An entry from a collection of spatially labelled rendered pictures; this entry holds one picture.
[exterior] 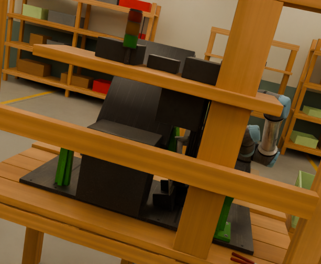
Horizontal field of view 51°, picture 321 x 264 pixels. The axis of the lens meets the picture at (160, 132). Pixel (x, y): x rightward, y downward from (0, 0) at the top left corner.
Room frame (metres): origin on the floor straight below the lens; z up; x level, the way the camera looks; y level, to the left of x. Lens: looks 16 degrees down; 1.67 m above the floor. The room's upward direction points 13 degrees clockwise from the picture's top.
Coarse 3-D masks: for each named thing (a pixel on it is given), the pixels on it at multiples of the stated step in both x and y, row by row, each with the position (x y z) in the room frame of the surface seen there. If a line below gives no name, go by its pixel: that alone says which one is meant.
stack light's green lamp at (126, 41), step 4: (124, 36) 1.26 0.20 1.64; (128, 36) 1.24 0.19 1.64; (132, 36) 1.24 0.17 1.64; (124, 40) 1.25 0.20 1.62; (128, 40) 1.24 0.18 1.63; (132, 40) 1.25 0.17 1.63; (136, 40) 1.26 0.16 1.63; (124, 44) 1.25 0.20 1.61; (128, 44) 1.24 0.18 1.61; (132, 44) 1.25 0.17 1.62; (136, 44) 1.26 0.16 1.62; (132, 48) 1.25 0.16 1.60
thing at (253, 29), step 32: (0, 0) 1.34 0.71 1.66; (256, 0) 1.17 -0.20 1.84; (0, 32) 1.36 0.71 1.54; (256, 32) 1.16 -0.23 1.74; (0, 64) 1.38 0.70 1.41; (224, 64) 1.17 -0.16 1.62; (256, 64) 1.16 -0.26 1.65; (224, 128) 1.16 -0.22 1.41; (224, 160) 1.16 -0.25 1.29; (192, 192) 1.17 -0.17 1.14; (320, 192) 1.11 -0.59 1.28; (192, 224) 1.17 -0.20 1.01; (320, 224) 1.10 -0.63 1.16; (288, 256) 1.16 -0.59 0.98; (320, 256) 1.10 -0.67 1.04
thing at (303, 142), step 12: (312, 48) 6.74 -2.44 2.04; (312, 60) 6.31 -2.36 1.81; (300, 84) 6.74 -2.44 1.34; (312, 84) 6.30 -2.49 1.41; (300, 96) 6.31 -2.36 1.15; (312, 108) 6.69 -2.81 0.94; (288, 120) 6.74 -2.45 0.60; (312, 120) 6.23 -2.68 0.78; (288, 132) 6.31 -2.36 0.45; (300, 132) 6.71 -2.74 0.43; (288, 144) 6.26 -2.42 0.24; (300, 144) 6.31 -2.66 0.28; (312, 144) 6.30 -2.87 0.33
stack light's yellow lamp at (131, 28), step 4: (128, 24) 1.25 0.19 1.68; (132, 24) 1.24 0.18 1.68; (136, 24) 1.25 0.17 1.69; (128, 28) 1.25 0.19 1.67; (132, 28) 1.24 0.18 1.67; (136, 28) 1.25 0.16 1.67; (128, 32) 1.25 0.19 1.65; (132, 32) 1.24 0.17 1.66; (136, 32) 1.25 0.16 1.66; (136, 36) 1.25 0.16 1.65
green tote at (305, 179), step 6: (300, 174) 2.26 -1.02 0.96; (306, 174) 2.33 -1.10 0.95; (312, 174) 2.33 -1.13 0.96; (300, 180) 2.14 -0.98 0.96; (306, 180) 2.33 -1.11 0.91; (312, 180) 2.32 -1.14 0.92; (300, 186) 2.02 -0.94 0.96; (306, 186) 2.33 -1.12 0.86; (294, 216) 1.81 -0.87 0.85; (294, 222) 1.78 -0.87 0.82
